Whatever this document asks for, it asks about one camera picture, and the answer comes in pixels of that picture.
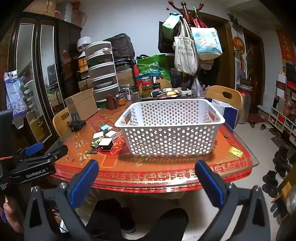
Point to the yellow card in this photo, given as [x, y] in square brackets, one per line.
[235, 153]

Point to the white cube shelf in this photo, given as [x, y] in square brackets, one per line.
[281, 113]

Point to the blue patterned paper bag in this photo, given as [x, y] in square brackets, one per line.
[205, 44]

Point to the white and blue paper bag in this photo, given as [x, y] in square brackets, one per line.
[225, 111]

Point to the dark wooden mirrored cabinet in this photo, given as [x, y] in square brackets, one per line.
[34, 81]

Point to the clear plastic bag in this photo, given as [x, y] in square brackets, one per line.
[197, 89]

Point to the red-lidded pickle jar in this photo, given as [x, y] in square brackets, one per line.
[146, 89]

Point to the person's left hand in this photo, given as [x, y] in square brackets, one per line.
[10, 216]

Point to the printed cardboard box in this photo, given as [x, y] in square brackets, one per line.
[126, 77]

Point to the wooden coat rack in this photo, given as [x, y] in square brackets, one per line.
[186, 14]

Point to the mint green charger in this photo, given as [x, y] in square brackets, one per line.
[105, 127]

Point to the white cube charger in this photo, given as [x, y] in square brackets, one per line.
[111, 134]

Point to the white canvas tote bag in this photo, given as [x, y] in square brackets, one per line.
[185, 55]

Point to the blue printed packet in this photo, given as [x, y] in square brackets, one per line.
[12, 97]

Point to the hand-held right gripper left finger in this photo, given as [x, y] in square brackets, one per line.
[84, 183]

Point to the row of dark shoes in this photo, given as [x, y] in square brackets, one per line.
[278, 162]

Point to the brown ceramic pitcher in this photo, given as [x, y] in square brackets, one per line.
[111, 102]

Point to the white power strip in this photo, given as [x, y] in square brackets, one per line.
[185, 91]

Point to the white perforated plastic basket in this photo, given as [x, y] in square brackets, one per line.
[170, 129]

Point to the black phone clamp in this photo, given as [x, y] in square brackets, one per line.
[75, 121]

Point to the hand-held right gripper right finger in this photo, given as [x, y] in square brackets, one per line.
[209, 185]

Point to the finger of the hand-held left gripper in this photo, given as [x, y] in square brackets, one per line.
[34, 148]
[57, 149]

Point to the steel and red barrel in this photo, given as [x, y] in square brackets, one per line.
[244, 104]

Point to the stacked grey plastic drawers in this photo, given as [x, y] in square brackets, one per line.
[101, 71]

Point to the green shopping bag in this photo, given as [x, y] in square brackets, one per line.
[155, 66]

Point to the black covered bundle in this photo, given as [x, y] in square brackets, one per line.
[120, 46]

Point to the small orange-filled jar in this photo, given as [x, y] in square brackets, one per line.
[120, 100]

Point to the plain cardboard box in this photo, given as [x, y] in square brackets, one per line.
[81, 105]

